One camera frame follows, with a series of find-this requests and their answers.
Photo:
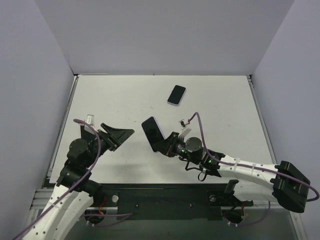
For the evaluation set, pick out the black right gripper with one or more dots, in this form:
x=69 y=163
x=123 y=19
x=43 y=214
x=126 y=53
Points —
x=167 y=144

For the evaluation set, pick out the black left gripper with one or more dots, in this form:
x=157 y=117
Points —
x=109 y=140

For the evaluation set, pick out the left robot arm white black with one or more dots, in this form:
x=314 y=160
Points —
x=74 y=191

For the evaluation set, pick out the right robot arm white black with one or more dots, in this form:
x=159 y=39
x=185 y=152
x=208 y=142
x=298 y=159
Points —
x=280 y=183

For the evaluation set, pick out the black phone on table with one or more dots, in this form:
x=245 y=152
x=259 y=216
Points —
x=176 y=95

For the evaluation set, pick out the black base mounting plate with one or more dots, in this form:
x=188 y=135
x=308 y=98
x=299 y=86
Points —
x=166 y=201

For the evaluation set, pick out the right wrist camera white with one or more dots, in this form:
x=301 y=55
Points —
x=185 y=130

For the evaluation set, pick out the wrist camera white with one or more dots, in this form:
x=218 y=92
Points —
x=90 y=125
x=185 y=130

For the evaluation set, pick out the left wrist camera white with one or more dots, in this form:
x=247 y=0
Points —
x=90 y=125

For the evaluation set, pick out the aluminium frame rail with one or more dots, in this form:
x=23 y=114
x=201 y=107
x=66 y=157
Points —
x=41 y=198

